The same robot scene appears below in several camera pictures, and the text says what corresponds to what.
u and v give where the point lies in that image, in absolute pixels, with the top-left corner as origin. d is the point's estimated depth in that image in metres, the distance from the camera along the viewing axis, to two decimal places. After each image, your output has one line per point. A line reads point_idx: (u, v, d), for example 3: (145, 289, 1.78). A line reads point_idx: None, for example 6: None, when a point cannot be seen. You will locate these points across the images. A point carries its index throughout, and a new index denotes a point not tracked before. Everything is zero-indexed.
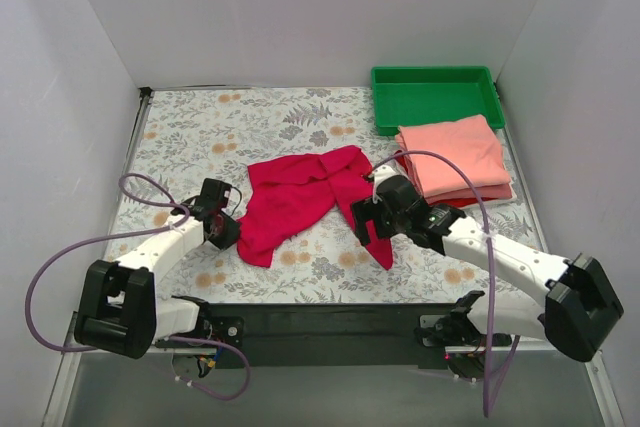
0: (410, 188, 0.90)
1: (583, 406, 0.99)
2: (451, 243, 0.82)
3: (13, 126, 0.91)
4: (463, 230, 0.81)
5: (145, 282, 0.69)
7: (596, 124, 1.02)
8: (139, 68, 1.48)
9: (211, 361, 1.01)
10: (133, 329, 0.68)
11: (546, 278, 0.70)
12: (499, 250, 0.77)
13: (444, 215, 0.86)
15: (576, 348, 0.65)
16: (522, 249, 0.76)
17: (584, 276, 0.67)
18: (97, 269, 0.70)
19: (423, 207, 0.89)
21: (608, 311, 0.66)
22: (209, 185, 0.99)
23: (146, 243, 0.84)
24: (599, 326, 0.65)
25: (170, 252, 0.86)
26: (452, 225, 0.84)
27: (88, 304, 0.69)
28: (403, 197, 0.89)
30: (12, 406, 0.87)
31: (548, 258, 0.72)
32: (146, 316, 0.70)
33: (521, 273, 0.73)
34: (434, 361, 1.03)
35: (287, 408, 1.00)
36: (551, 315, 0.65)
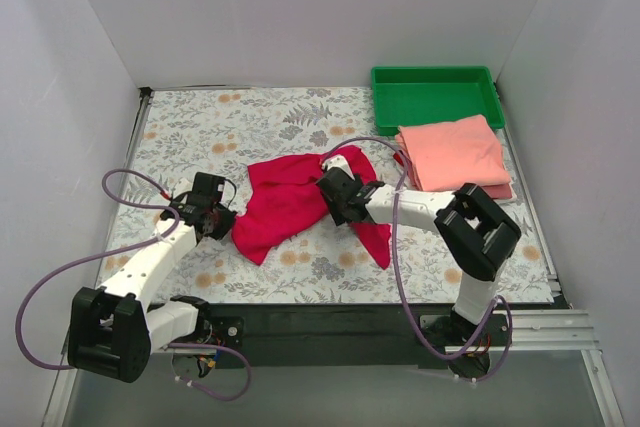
0: (339, 173, 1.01)
1: (583, 406, 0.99)
2: (374, 208, 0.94)
3: (13, 126, 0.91)
4: (381, 195, 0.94)
5: (132, 311, 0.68)
7: (596, 123, 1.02)
8: (139, 67, 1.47)
9: (211, 361, 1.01)
10: (125, 359, 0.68)
11: (437, 209, 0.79)
12: (404, 199, 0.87)
13: (369, 190, 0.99)
15: (479, 266, 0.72)
16: (422, 194, 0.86)
17: (473, 201, 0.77)
18: (82, 299, 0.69)
19: (354, 188, 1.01)
21: (502, 228, 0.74)
22: (202, 180, 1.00)
23: (133, 261, 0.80)
24: (495, 241, 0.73)
25: (160, 268, 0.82)
26: (372, 196, 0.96)
27: (78, 333, 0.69)
28: (335, 180, 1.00)
30: (11, 405, 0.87)
31: (440, 194, 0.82)
32: (137, 342, 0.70)
33: (420, 210, 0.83)
34: (435, 361, 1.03)
35: (287, 408, 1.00)
36: (449, 241, 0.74)
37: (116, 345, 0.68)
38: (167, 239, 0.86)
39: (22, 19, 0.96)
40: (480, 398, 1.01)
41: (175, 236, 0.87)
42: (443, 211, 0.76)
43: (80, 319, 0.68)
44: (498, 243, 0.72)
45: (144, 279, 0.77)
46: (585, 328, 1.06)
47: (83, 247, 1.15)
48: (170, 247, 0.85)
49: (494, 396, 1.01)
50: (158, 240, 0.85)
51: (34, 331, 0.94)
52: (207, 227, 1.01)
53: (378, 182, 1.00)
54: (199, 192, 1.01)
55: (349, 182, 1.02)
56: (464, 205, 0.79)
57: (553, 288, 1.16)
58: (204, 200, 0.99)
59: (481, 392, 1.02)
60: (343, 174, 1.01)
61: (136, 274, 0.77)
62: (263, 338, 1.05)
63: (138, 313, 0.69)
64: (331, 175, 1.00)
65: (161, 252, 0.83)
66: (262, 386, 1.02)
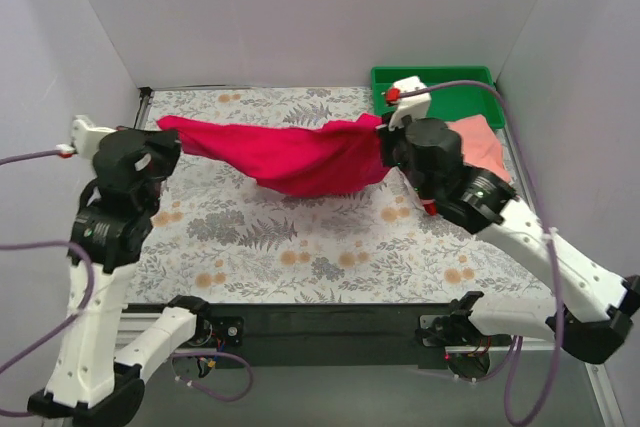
0: (457, 141, 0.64)
1: (582, 406, 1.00)
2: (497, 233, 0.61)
3: (14, 126, 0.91)
4: (518, 217, 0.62)
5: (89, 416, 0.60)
7: (596, 123, 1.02)
8: (139, 67, 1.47)
9: (211, 362, 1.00)
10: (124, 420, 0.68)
11: (607, 304, 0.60)
12: (560, 250, 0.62)
13: (483, 184, 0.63)
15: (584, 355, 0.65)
16: (577, 258, 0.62)
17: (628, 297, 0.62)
18: (38, 403, 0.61)
19: (463, 172, 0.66)
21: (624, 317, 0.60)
22: (105, 173, 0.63)
23: (68, 352, 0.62)
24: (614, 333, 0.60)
25: (104, 332, 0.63)
26: (503, 213, 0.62)
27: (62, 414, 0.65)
28: (443, 158, 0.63)
30: (12, 406, 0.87)
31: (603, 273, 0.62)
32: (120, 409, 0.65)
33: (578, 288, 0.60)
34: (434, 361, 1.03)
35: (289, 408, 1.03)
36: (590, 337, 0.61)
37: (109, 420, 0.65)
38: (86, 311, 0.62)
39: (22, 18, 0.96)
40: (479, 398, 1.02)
41: (98, 300, 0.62)
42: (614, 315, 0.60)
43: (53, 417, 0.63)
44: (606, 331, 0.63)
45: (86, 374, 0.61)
46: None
47: None
48: (98, 314, 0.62)
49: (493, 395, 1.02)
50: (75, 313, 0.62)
51: (33, 331, 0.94)
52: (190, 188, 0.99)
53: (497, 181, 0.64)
54: (111, 184, 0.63)
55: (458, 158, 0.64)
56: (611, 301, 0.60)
57: None
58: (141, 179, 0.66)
59: None
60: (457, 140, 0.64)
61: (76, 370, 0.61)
62: (264, 339, 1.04)
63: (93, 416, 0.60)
64: (437, 138, 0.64)
65: (89, 333, 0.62)
66: None
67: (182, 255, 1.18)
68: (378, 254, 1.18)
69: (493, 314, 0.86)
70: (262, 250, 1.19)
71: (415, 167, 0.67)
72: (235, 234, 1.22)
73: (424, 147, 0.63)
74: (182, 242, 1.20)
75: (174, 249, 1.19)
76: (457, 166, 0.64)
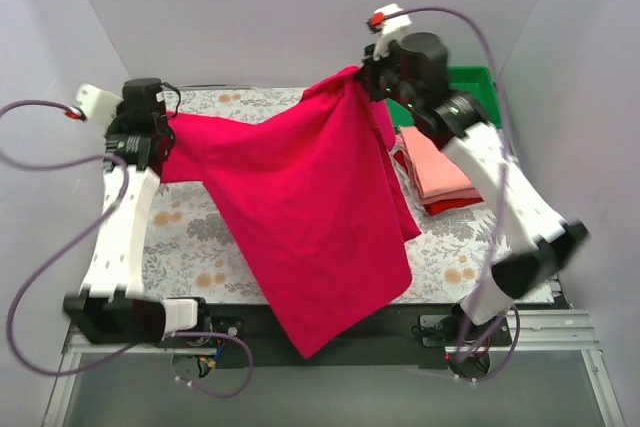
0: (442, 65, 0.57)
1: (583, 406, 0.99)
2: (453, 148, 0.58)
3: (14, 126, 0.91)
4: (479, 144, 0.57)
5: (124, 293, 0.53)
7: (596, 123, 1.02)
8: (139, 67, 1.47)
9: (211, 361, 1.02)
10: (148, 331, 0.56)
11: (537, 234, 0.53)
12: (511, 187, 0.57)
13: (465, 106, 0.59)
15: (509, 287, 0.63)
16: (530, 190, 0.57)
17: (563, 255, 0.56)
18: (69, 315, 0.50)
19: (445, 91, 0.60)
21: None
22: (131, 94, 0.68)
23: (107, 234, 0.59)
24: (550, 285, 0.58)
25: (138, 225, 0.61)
26: (471, 131, 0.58)
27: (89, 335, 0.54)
28: (430, 73, 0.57)
30: (12, 407, 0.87)
31: (549, 211, 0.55)
32: (144, 310, 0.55)
33: (516, 215, 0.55)
34: (436, 361, 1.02)
35: (286, 408, 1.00)
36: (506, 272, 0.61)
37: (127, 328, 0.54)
38: (127, 199, 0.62)
39: (22, 17, 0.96)
40: (480, 397, 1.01)
41: (134, 191, 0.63)
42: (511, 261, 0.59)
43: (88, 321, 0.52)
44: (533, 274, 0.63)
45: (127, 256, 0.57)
46: (585, 328, 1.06)
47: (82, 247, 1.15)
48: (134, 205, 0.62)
49: (494, 396, 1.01)
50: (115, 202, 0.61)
51: (34, 330, 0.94)
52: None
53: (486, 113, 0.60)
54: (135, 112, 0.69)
55: (443, 80, 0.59)
56: (561, 241, 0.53)
57: (554, 288, 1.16)
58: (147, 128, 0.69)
59: (481, 392, 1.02)
60: (446, 55, 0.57)
61: (118, 249, 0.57)
62: (264, 338, 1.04)
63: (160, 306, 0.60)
64: (436, 49, 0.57)
65: (130, 221, 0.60)
66: (262, 386, 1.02)
67: (183, 255, 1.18)
68: None
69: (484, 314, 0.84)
70: None
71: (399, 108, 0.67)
72: None
73: (408, 53, 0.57)
74: (182, 242, 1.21)
75: (175, 249, 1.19)
76: (445, 81, 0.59)
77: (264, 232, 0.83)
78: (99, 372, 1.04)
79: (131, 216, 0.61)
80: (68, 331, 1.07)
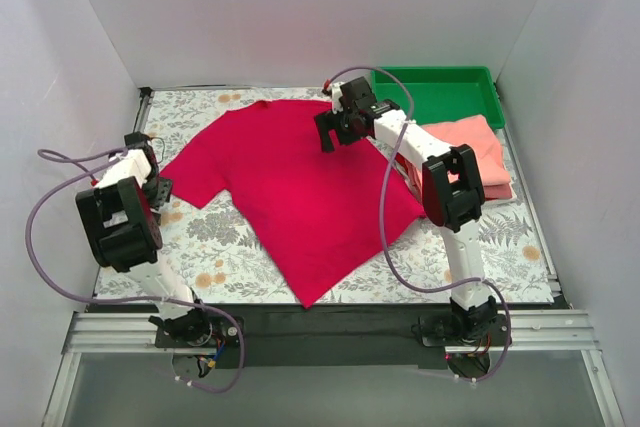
0: (365, 86, 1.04)
1: (582, 405, 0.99)
2: (380, 126, 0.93)
3: (14, 127, 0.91)
4: (390, 119, 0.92)
5: (131, 179, 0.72)
7: (596, 123, 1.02)
8: (139, 67, 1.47)
9: (211, 361, 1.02)
10: (142, 218, 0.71)
11: (428, 155, 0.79)
12: (410, 134, 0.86)
13: (384, 107, 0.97)
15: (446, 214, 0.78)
16: (424, 135, 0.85)
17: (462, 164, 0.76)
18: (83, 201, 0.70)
19: (370, 101, 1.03)
21: (472, 193, 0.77)
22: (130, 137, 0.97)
23: (109, 173, 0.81)
24: (461, 201, 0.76)
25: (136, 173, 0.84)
26: (384, 115, 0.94)
27: (94, 229, 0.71)
28: (356, 89, 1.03)
30: (13, 406, 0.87)
31: (441, 143, 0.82)
32: (144, 206, 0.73)
33: (416, 150, 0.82)
34: (435, 361, 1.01)
35: (286, 408, 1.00)
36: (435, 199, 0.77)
37: (129, 212, 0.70)
38: (128, 157, 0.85)
39: (23, 17, 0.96)
40: (481, 397, 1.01)
41: (133, 151, 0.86)
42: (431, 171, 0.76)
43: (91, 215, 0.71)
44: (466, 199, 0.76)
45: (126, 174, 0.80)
46: (585, 328, 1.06)
47: (83, 248, 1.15)
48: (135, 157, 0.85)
49: (494, 396, 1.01)
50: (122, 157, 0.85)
51: (34, 330, 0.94)
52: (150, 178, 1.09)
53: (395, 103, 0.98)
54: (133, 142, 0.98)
55: (369, 94, 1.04)
56: (453, 162, 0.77)
57: (553, 288, 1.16)
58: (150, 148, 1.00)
59: (481, 392, 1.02)
60: (365, 85, 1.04)
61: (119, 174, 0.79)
62: (264, 338, 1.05)
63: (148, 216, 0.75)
64: (359, 90, 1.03)
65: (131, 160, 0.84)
66: (261, 386, 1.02)
67: (182, 255, 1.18)
68: (378, 254, 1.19)
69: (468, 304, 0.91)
70: (262, 250, 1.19)
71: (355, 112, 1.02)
72: (235, 234, 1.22)
73: (344, 86, 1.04)
74: (182, 242, 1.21)
75: (174, 249, 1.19)
76: (369, 96, 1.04)
77: (281, 204, 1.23)
78: (99, 372, 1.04)
79: (128, 161, 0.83)
80: (68, 331, 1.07)
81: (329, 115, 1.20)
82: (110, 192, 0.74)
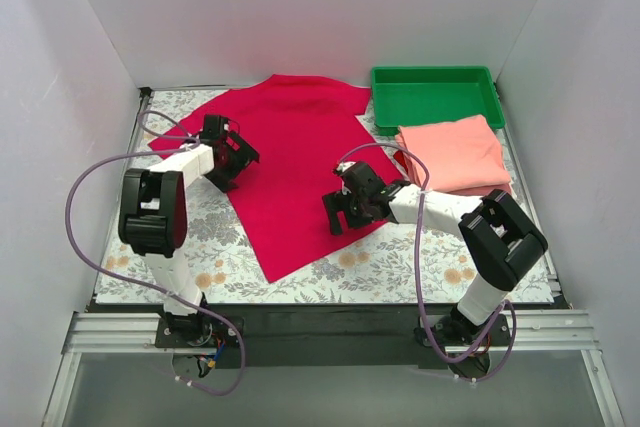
0: (366, 168, 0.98)
1: (583, 405, 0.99)
2: (396, 205, 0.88)
3: (14, 127, 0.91)
4: (405, 195, 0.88)
5: (176, 179, 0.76)
7: (596, 123, 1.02)
8: (140, 68, 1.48)
9: (211, 361, 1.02)
10: (171, 215, 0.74)
11: (463, 213, 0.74)
12: (429, 201, 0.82)
13: (395, 188, 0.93)
15: (499, 274, 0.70)
16: (448, 196, 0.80)
17: (501, 209, 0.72)
18: (129, 177, 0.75)
19: (379, 185, 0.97)
21: (530, 239, 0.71)
22: (209, 121, 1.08)
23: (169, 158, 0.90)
24: (518, 251, 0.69)
25: (192, 167, 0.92)
26: (397, 194, 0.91)
27: (126, 203, 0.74)
28: (360, 177, 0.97)
30: (13, 406, 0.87)
31: (467, 198, 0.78)
32: (179, 204, 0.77)
33: (444, 214, 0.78)
34: (435, 361, 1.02)
35: (286, 408, 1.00)
36: (480, 257, 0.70)
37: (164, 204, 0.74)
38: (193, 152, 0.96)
39: (22, 17, 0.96)
40: (481, 397, 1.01)
41: (199, 150, 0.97)
42: (468, 215, 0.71)
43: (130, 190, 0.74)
44: (521, 251, 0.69)
45: (182, 167, 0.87)
46: (585, 328, 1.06)
47: (83, 248, 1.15)
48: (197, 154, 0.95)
49: (494, 396, 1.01)
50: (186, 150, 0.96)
51: (34, 331, 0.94)
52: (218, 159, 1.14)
53: (404, 181, 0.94)
54: (210, 132, 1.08)
55: (375, 178, 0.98)
56: (490, 212, 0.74)
57: (554, 288, 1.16)
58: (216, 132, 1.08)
59: (481, 392, 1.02)
60: (368, 169, 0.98)
61: (176, 163, 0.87)
62: (263, 338, 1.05)
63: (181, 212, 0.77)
64: (364, 178, 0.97)
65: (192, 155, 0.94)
66: (261, 386, 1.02)
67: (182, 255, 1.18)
68: (378, 254, 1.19)
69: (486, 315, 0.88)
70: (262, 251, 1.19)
71: (365, 202, 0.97)
72: (235, 234, 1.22)
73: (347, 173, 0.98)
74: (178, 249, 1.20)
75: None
76: (375, 182, 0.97)
77: (266, 190, 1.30)
78: (99, 372, 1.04)
79: (191, 157, 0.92)
80: (69, 331, 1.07)
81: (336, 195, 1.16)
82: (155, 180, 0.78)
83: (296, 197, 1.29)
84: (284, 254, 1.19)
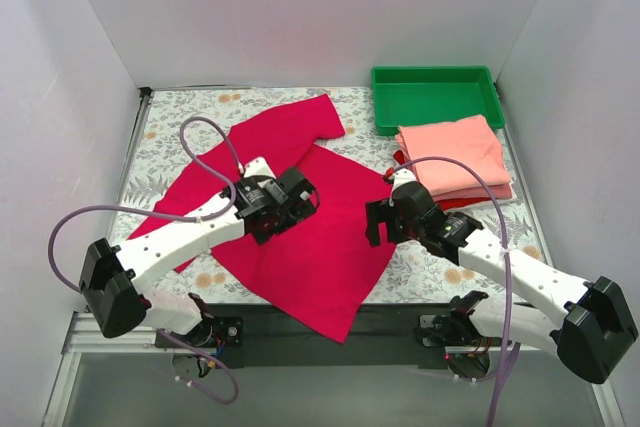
0: (425, 195, 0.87)
1: (582, 406, 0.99)
2: (466, 254, 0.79)
3: (13, 126, 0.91)
4: (480, 244, 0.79)
5: (120, 289, 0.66)
7: (596, 124, 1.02)
8: (139, 67, 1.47)
9: (211, 363, 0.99)
10: (107, 321, 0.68)
11: (565, 301, 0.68)
12: (517, 267, 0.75)
13: (460, 225, 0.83)
15: (588, 368, 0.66)
16: (540, 269, 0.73)
17: (604, 300, 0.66)
18: (89, 256, 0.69)
19: (440, 216, 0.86)
21: (625, 335, 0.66)
22: (291, 176, 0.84)
23: (162, 232, 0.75)
24: (613, 348, 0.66)
25: (182, 252, 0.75)
26: (469, 238, 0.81)
27: (85, 272, 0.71)
28: (419, 203, 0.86)
30: (13, 406, 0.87)
31: (567, 279, 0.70)
32: (126, 309, 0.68)
33: (538, 292, 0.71)
34: (435, 361, 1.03)
35: (286, 409, 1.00)
36: (572, 349, 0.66)
37: (104, 306, 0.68)
38: (206, 224, 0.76)
39: (22, 19, 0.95)
40: (481, 399, 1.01)
41: (214, 222, 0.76)
42: (574, 309, 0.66)
43: (87, 267, 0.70)
44: (616, 349, 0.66)
45: (158, 259, 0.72)
46: None
47: (83, 248, 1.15)
48: (200, 235, 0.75)
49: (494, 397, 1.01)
50: (197, 220, 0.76)
51: (34, 331, 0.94)
52: (258, 226, 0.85)
53: (474, 221, 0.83)
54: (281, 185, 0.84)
55: (435, 207, 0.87)
56: None
57: None
58: (280, 197, 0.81)
59: (481, 393, 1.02)
60: (430, 198, 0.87)
61: (153, 251, 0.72)
62: (262, 338, 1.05)
63: (132, 312, 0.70)
64: (423, 210, 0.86)
65: (189, 238, 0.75)
66: (262, 386, 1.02)
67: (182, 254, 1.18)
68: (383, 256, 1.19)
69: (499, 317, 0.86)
70: (268, 259, 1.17)
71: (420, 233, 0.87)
72: None
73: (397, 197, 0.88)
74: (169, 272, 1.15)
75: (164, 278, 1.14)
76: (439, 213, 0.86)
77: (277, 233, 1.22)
78: (99, 372, 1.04)
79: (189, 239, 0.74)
80: (68, 331, 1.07)
81: (380, 205, 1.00)
82: (116, 262, 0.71)
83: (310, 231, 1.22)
84: (311, 317, 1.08)
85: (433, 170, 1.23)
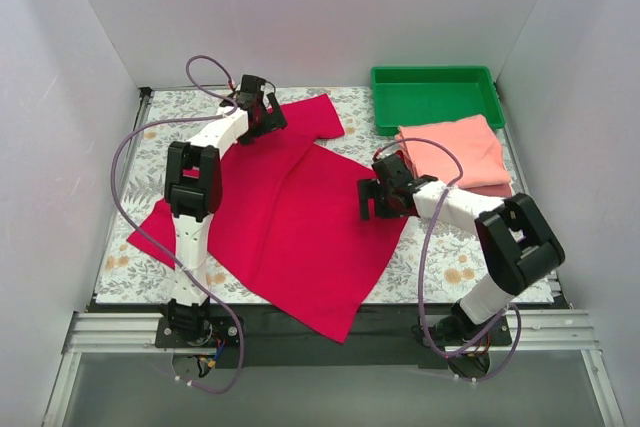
0: (397, 159, 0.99)
1: (583, 406, 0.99)
2: (420, 199, 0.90)
3: (13, 126, 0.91)
4: (430, 188, 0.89)
5: (215, 155, 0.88)
7: (596, 123, 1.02)
8: (139, 68, 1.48)
9: (211, 361, 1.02)
10: (208, 189, 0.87)
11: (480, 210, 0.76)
12: (452, 197, 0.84)
13: (422, 182, 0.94)
15: (507, 274, 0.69)
16: (470, 196, 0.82)
17: (520, 212, 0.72)
18: (172, 151, 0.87)
19: (408, 179, 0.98)
21: (545, 247, 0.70)
22: (247, 80, 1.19)
23: (209, 129, 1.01)
24: (532, 257, 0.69)
25: (226, 139, 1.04)
26: (422, 188, 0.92)
27: (171, 173, 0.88)
28: (390, 165, 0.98)
30: (12, 406, 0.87)
31: (490, 199, 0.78)
32: (217, 178, 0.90)
33: (465, 211, 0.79)
34: (434, 361, 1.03)
35: (286, 409, 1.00)
36: (491, 254, 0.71)
37: (203, 178, 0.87)
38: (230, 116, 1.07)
39: (21, 18, 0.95)
40: (481, 399, 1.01)
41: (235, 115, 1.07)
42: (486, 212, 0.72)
43: (174, 162, 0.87)
44: (534, 257, 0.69)
45: (218, 139, 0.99)
46: (585, 328, 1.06)
47: (83, 247, 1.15)
48: (232, 122, 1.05)
49: (494, 396, 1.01)
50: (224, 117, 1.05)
51: (35, 330, 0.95)
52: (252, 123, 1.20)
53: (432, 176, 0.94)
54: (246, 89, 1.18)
55: (405, 171, 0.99)
56: (511, 215, 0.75)
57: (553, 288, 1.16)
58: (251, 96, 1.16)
59: (481, 393, 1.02)
60: (400, 162, 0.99)
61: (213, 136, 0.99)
62: (262, 338, 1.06)
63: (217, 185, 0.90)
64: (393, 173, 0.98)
65: (225, 125, 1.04)
66: (261, 386, 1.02)
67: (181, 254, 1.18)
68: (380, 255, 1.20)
69: (482, 300, 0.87)
70: (268, 260, 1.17)
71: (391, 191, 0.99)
72: None
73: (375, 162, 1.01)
74: (169, 272, 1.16)
75: (164, 277, 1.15)
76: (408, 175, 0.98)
77: (278, 233, 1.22)
78: (99, 372, 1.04)
79: (226, 126, 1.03)
80: (68, 331, 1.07)
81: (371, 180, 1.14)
82: (194, 152, 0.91)
83: (311, 232, 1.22)
84: (310, 317, 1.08)
85: (431, 170, 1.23)
